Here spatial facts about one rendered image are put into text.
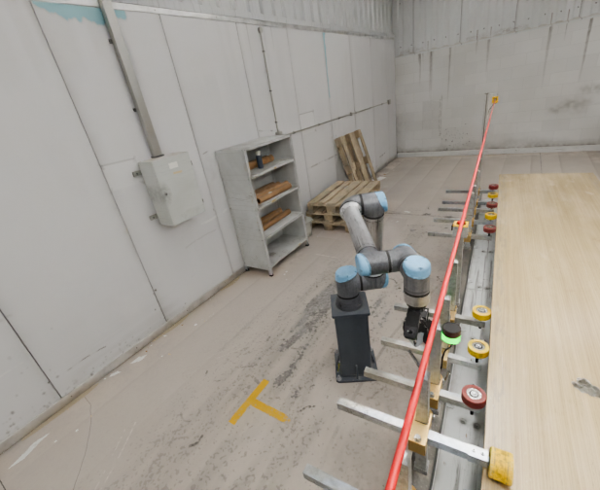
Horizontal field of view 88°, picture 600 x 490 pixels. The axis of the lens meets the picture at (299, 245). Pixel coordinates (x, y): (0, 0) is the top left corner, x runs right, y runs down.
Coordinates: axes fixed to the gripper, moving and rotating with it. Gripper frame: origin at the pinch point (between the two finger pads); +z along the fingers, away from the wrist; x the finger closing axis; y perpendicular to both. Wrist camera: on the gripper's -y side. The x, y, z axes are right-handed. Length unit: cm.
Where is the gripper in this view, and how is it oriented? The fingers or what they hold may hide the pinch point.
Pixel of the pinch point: (414, 345)
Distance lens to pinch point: 137.0
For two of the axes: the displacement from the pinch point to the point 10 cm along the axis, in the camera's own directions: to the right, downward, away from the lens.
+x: -8.6, -1.0, 5.1
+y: 4.9, -4.5, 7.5
